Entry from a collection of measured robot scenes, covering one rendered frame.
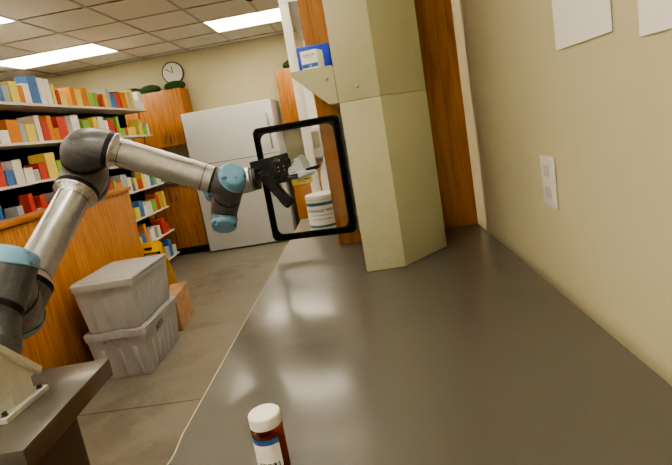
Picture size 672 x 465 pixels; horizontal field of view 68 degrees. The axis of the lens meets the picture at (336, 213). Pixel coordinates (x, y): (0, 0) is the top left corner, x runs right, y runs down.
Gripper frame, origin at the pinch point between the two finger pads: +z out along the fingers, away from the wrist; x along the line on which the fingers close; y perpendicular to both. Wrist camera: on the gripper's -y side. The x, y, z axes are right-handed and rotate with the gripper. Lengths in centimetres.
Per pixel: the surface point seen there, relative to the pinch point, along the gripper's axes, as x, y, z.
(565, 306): -56, -33, 45
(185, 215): 488, -54, -229
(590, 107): -62, 4, 53
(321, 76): -14.4, 24.7, 7.7
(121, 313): 141, -69, -155
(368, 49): -14.5, 28.3, 21.2
